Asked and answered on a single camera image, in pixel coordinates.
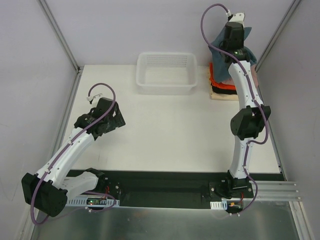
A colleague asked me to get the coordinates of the blue-grey t shirt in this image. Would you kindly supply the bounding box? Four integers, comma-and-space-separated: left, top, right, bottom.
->
209, 28, 258, 83

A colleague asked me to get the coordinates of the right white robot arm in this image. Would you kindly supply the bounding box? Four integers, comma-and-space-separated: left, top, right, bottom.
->
215, 21, 271, 199

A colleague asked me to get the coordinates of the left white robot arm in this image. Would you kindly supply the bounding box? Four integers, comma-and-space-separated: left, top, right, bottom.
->
21, 97, 126, 217

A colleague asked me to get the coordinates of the pink folded t shirt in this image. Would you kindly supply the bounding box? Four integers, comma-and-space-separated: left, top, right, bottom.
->
222, 64, 259, 87

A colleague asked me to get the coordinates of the orange folded t shirt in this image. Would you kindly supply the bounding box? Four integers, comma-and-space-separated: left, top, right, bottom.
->
209, 62, 228, 86

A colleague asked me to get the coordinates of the black folded t shirt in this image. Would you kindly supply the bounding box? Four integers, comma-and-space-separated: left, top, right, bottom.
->
211, 85, 237, 95

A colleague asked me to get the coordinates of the cream folded t shirt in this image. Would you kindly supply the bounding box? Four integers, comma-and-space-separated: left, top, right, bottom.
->
207, 67, 239, 101

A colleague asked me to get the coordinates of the white plastic basket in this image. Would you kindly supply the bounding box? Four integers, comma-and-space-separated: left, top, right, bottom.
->
135, 52, 198, 95

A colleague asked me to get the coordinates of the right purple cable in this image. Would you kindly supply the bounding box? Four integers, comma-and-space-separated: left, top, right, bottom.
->
201, 3, 270, 221

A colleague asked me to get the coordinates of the purple cable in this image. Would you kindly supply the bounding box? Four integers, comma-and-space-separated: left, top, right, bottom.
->
31, 83, 118, 225
201, 3, 270, 221

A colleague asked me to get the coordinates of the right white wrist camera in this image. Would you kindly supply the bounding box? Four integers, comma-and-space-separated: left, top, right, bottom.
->
226, 10, 246, 25

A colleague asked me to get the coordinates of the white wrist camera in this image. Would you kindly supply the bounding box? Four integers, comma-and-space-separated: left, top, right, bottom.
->
86, 93, 103, 104
226, 10, 246, 25

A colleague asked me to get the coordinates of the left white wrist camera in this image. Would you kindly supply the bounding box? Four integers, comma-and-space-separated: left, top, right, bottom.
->
86, 93, 103, 104

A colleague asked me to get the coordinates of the right aluminium frame post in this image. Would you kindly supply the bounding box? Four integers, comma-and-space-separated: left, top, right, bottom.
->
255, 0, 302, 73

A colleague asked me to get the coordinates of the aluminium frame post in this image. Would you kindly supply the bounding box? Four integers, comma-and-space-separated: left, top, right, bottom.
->
37, 0, 82, 73
255, 0, 302, 73

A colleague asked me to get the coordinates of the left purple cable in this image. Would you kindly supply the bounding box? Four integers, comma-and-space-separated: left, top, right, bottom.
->
31, 83, 118, 225

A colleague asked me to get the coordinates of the left slotted cable duct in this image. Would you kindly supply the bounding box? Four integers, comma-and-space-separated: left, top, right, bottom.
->
65, 196, 120, 208

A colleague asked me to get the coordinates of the slotted cable duct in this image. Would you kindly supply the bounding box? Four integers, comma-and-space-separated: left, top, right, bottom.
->
65, 196, 120, 208
210, 200, 228, 210

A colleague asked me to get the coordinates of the left aluminium frame post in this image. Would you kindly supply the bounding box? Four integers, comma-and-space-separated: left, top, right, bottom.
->
37, 0, 82, 73

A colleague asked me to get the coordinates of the right slotted cable duct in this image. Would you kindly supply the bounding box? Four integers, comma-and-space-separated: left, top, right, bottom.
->
210, 200, 228, 210

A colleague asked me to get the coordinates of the aluminium front rail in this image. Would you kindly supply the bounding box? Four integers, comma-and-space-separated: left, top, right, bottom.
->
256, 181, 302, 202

